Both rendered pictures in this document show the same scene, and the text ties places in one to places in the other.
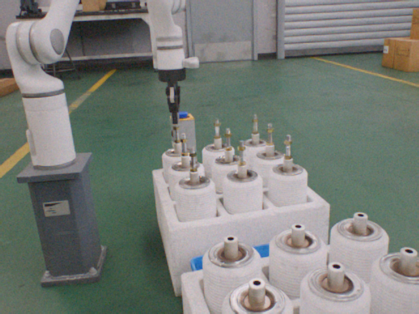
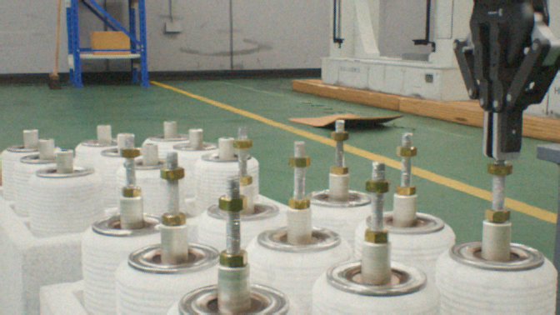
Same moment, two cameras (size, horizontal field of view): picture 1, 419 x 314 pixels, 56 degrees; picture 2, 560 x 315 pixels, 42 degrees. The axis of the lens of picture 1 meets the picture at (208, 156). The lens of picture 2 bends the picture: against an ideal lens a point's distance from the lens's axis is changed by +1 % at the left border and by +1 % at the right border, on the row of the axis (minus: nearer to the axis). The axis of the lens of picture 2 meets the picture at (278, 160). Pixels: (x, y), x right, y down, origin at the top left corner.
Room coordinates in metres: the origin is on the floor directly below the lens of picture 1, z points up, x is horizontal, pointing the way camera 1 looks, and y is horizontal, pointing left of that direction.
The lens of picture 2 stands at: (1.60, -0.24, 0.43)
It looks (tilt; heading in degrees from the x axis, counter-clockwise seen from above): 10 degrees down; 164
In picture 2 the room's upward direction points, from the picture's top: straight up
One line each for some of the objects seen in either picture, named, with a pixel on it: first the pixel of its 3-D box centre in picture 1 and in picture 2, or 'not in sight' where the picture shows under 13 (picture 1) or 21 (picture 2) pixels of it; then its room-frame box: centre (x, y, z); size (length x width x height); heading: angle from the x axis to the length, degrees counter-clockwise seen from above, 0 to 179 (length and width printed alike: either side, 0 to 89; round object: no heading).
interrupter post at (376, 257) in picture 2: (217, 143); (376, 262); (1.12, -0.03, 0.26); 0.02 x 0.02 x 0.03
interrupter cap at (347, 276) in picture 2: (217, 147); (376, 278); (1.12, -0.03, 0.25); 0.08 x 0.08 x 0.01
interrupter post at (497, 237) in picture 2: (177, 148); (496, 241); (1.09, 0.09, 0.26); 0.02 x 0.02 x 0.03
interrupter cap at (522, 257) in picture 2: (178, 152); (495, 256); (1.09, 0.09, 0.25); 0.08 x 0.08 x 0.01
